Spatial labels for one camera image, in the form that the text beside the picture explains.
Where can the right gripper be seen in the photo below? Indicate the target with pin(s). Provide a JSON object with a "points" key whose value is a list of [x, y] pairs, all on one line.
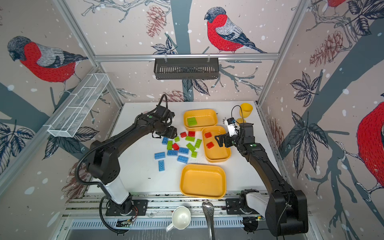
{"points": [[222, 140]]}

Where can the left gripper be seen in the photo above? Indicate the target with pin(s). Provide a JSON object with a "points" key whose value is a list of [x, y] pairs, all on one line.
{"points": [[172, 133]]}

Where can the small red brick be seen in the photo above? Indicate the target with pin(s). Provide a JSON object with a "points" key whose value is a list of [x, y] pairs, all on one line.
{"points": [[208, 135]]}

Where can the green upturned long brick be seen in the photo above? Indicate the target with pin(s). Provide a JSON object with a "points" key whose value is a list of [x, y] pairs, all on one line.
{"points": [[170, 145]]}

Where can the blue brick horizontal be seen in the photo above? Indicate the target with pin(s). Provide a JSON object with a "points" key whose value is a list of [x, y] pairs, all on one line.
{"points": [[160, 155]]}

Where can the blue brick bottom vertical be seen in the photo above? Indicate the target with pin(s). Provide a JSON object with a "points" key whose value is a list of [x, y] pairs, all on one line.
{"points": [[161, 165]]}

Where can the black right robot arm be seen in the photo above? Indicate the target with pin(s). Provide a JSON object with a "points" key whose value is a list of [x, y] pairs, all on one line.
{"points": [[286, 211]]}

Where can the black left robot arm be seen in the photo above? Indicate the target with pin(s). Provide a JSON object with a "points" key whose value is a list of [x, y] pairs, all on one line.
{"points": [[100, 165]]}

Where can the yellow tray middle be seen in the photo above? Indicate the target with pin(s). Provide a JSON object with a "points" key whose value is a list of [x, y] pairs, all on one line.
{"points": [[215, 154]]}

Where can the yellow tray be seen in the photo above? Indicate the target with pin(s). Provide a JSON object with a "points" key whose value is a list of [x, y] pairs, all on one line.
{"points": [[203, 181], [215, 154], [204, 117]]}

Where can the red tall brick centre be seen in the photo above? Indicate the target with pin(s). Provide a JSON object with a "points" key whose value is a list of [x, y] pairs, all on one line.
{"points": [[175, 147]]}

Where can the green brick top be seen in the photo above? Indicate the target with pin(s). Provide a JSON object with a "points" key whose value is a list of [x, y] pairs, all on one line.
{"points": [[190, 139]]}

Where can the small green brick bottom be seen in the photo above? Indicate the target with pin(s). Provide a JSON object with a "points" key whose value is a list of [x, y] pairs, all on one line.
{"points": [[194, 154]]}

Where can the green brick diagonal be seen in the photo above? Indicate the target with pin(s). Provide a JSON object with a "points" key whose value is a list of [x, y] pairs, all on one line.
{"points": [[191, 147]]}

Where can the yellow tray far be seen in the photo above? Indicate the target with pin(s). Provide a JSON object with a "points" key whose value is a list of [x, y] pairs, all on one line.
{"points": [[204, 117]]}

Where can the yellow plastic goblet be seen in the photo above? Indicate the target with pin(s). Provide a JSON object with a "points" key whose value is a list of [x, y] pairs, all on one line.
{"points": [[245, 111]]}

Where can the yellow tray near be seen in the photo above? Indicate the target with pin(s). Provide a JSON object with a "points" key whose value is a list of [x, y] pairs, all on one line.
{"points": [[203, 181]]}

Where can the white measuring cup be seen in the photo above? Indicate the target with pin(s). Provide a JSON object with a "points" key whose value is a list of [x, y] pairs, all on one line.
{"points": [[181, 219]]}

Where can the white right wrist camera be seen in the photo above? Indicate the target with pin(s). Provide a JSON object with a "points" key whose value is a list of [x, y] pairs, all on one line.
{"points": [[231, 125]]}

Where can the black wire wall basket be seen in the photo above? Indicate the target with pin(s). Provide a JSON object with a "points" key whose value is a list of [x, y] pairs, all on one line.
{"points": [[186, 69]]}

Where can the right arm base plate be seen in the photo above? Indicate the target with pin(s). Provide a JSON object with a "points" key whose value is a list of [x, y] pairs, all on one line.
{"points": [[235, 206]]}

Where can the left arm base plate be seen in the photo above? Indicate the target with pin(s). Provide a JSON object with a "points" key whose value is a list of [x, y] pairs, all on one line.
{"points": [[128, 208]]}

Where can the white mesh wall shelf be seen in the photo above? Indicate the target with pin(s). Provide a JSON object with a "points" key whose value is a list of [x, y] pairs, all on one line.
{"points": [[81, 102]]}

